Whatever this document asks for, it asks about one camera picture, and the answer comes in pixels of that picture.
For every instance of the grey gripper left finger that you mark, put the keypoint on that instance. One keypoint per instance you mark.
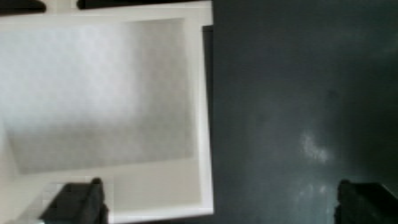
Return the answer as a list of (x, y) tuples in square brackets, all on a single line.
[(77, 206)]

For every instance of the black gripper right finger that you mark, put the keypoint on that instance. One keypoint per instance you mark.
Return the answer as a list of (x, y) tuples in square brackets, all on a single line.
[(366, 204)]

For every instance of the white front drawer box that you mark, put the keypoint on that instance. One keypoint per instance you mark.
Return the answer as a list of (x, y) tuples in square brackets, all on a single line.
[(103, 109)]

